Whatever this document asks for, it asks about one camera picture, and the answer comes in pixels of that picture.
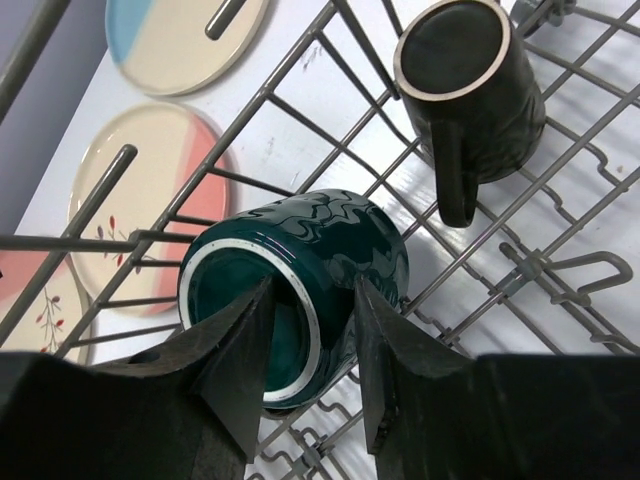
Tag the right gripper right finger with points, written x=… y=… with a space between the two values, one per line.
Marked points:
x=432 y=413

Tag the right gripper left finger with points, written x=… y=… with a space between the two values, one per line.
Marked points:
x=188 y=408

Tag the dark green mug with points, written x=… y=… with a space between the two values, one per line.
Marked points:
x=315 y=245

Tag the pink cream plate near edge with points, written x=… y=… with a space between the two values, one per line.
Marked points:
x=54 y=313

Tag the pink and cream plate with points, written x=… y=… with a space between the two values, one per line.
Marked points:
x=171 y=142

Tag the blue and cream plate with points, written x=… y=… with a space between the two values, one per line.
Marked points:
x=161 y=47

